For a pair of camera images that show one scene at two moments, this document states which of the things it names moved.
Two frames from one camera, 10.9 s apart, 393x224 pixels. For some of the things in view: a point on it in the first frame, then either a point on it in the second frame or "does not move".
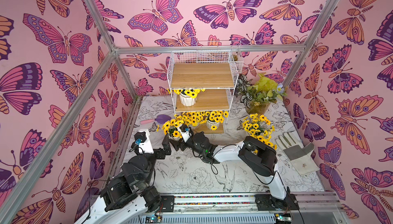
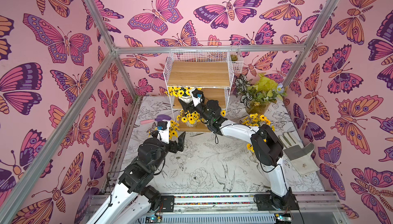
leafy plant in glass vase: (257, 98) does not move
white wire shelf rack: (203, 82) does not move
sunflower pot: (257, 126) does not move
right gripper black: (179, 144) → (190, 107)
